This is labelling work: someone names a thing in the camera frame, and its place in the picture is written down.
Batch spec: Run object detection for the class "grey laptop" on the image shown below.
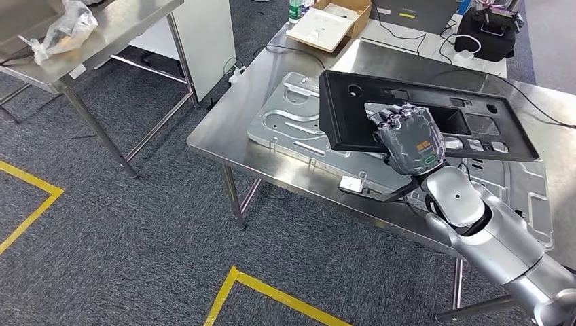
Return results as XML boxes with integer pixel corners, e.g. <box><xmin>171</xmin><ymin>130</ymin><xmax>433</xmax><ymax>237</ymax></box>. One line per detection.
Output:
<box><xmin>369</xmin><ymin>0</ymin><xmax>460</xmax><ymax>36</ymax></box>

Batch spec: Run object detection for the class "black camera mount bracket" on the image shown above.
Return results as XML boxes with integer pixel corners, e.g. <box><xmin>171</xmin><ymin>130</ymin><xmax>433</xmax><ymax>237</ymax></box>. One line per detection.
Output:
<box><xmin>362</xmin><ymin>177</ymin><xmax>426</xmax><ymax>203</ymax></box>

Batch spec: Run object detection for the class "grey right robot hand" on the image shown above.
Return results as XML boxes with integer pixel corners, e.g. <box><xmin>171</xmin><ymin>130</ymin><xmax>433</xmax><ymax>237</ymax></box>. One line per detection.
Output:
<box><xmin>366</xmin><ymin>103</ymin><xmax>447</xmax><ymax>177</ymax></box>

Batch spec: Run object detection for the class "stamped sheet metal panel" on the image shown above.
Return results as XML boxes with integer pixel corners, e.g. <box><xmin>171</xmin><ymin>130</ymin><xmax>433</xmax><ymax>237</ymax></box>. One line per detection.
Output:
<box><xmin>246</xmin><ymin>71</ymin><xmax>555</xmax><ymax>251</ymax></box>

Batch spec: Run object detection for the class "white cable with adapter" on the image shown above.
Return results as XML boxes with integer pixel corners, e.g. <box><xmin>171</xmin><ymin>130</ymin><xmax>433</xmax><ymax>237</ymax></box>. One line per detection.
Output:
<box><xmin>438</xmin><ymin>33</ymin><xmax>482</xmax><ymax>65</ymax></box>

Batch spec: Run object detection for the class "stainless steel workbench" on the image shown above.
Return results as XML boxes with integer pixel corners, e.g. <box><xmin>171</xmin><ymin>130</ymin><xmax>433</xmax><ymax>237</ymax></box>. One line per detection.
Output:
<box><xmin>186</xmin><ymin>20</ymin><xmax>576</xmax><ymax>325</ymax></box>

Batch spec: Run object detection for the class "white power plug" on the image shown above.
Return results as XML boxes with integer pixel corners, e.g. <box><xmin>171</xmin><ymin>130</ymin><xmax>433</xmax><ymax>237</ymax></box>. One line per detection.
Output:
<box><xmin>222</xmin><ymin>56</ymin><xmax>247</xmax><ymax>85</ymax></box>

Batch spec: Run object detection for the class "cardboard box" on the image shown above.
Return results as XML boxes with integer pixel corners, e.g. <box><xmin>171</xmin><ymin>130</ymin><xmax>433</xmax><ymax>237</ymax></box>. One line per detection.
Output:
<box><xmin>313</xmin><ymin>0</ymin><xmax>373</xmax><ymax>41</ymax></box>

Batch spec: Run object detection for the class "black bag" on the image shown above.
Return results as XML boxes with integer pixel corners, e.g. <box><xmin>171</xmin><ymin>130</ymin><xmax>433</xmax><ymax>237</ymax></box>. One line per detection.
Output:
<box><xmin>453</xmin><ymin>4</ymin><xmax>525</xmax><ymax>63</ymax></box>

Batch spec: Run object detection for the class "flat beige board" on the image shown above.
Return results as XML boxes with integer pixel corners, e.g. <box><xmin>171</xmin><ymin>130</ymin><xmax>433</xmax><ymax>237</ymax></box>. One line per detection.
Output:
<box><xmin>286</xmin><ymin>7</ymin><xmax>355</xmax><ymax>54</ymax></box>

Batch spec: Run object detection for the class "steel table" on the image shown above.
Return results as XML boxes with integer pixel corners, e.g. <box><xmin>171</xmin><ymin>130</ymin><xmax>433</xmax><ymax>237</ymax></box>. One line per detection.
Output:
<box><xmin>0</xmin><ymin>0</ymin><xmax>201</xmax><ymax>179</ymax></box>

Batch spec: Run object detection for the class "black plastic panel part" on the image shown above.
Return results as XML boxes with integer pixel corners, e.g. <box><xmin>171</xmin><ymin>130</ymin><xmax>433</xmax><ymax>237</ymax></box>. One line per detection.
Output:
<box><xmin>318</xmin><ymin>69</ymin><xmax>540</xmax><ymax>163</ymax></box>

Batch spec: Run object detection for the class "black laptop cable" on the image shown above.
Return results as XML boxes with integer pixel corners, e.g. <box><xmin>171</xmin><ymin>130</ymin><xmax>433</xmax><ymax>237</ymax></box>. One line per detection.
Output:
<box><xmin>371</xmin><ymin>4</ymin><xmax>427</xmax><ymax>56</ymax></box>

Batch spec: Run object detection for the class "green bottle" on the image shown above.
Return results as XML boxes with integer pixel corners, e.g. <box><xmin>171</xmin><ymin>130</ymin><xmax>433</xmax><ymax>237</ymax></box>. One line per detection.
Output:
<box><xmin>287</xmin><ymin>0</ymin><xmax>303</xmax><ymax>24</ymax></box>

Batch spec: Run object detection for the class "clear plastic bag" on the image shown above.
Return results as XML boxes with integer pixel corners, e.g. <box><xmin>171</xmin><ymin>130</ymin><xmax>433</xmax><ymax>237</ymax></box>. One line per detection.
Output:
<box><xmin>18</xmin><ymin>0</ymin><xmax>99</xmax><ymax>66</ymax></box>

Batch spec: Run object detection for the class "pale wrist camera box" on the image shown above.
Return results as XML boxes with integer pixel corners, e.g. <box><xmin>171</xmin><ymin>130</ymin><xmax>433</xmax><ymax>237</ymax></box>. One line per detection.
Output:
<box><xmin>338</xmin><ymin>175</ymin><xmax>365</xmax><ymax>194</ymax></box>

